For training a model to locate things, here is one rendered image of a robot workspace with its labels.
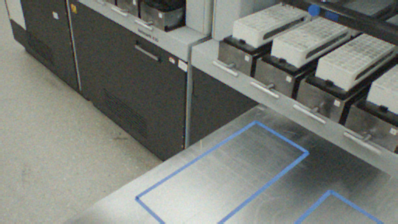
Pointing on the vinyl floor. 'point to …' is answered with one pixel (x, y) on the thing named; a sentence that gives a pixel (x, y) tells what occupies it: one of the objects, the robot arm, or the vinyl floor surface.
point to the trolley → (254, 181)
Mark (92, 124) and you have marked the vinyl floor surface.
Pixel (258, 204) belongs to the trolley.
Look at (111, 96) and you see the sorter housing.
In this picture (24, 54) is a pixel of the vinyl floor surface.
